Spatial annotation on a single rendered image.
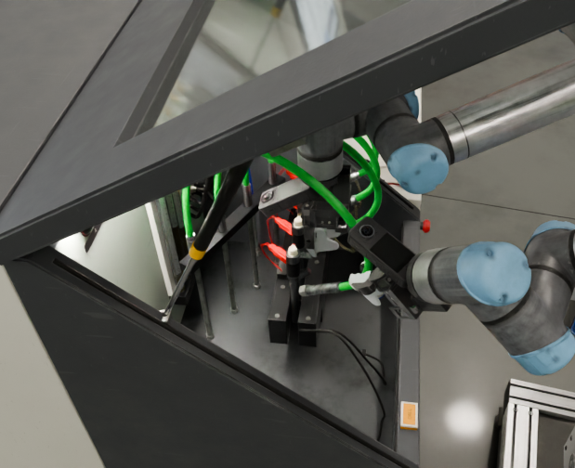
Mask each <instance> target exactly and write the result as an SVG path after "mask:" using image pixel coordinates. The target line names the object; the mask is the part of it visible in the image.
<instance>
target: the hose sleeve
mask: <svg viewBox="0 0 575 468"><path fill-rule="evenodd" d="M340 283H342V282H331V283H323V284H313V285H308V286H307V287H306V293H307V294H308V295H318V294H325V293H341V292H343V291H340V289H339V284H340Z"/></svg>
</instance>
